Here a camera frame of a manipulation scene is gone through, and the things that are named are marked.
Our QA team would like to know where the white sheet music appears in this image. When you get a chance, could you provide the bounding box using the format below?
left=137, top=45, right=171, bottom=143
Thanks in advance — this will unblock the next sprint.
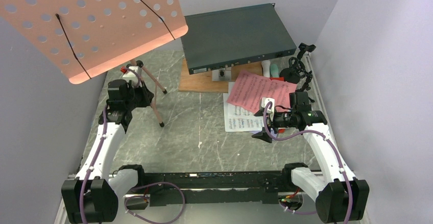
left=223, top=82, right=263, bottom=132

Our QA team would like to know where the pink sheet music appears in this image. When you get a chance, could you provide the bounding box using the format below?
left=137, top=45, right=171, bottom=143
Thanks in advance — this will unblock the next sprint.
left=227, top=70, right=297, bottom=112

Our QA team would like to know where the black round-base mic stand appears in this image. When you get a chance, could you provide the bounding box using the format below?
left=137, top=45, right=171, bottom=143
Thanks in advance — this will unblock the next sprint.
left=279, top=43, right=316, bottom=84

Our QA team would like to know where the mint green microphone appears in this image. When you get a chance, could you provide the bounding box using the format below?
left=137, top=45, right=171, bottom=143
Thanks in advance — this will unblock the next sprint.
left=270, top=64, right=279, bottom=78

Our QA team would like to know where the white microphone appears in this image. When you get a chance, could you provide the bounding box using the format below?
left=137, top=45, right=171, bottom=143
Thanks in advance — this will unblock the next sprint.
left=261, top=60, right=271, bottom=78

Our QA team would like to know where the black tripod mic stand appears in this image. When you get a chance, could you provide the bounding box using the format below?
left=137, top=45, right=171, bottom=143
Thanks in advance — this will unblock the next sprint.
left=287, top=57, right=312, bottom=92

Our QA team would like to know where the pink music stand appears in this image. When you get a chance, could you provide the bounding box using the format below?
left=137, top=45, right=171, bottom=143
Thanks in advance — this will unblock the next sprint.
left=0, top=0, right=189, bottom=128

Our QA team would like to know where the red sheet music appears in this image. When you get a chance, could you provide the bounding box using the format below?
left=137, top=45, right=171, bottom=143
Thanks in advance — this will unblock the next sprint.
left=270, top=77, right=284, bottom=82

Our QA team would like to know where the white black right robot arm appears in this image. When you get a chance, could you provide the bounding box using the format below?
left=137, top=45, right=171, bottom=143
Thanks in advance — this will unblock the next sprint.
left=253, top=92, right=370, bottom=223

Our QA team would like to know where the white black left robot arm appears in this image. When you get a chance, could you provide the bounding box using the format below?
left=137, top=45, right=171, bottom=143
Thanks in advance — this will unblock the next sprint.
left=61, top=79, right=154, bottom=223

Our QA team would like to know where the wooden board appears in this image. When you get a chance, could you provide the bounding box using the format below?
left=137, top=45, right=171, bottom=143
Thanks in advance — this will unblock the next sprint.
left=178, top=58, right=262, bottom=93

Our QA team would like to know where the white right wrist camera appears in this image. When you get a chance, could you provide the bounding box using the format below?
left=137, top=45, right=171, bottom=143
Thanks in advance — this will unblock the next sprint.
left=259, top=97, right=275, bottom=121

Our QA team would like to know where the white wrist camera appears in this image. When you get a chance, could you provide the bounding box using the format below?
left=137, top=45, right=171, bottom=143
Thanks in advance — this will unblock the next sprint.
left=121, top=65, right=142, bottom=88
left=259, top=97, right=275, bottom=121

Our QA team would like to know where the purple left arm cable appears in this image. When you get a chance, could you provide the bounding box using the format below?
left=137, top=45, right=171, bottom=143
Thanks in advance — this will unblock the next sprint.
left=79, top=67, right=143, bottom=224

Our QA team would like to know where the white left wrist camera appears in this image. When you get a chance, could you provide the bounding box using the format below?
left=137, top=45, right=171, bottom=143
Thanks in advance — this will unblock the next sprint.
left=121, top=65, right=142, bottom=88

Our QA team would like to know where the grey unit support bracket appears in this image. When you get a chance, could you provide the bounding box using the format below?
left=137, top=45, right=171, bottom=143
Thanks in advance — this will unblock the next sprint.
left=212, top=67, right=232, bottom=82

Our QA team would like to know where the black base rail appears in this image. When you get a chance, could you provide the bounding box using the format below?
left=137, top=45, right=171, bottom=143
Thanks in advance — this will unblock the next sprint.
left=127, top=171, right=298, bottom=207

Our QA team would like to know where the dark rack-mount audio unit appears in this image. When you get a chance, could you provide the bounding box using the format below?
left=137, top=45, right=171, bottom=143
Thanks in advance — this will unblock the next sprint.
left=181, top=3, right=297, bottom=74

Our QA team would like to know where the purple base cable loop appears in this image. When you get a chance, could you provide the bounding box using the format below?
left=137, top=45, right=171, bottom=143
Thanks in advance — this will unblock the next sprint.
left=124, top=181, right=186, bottom=224

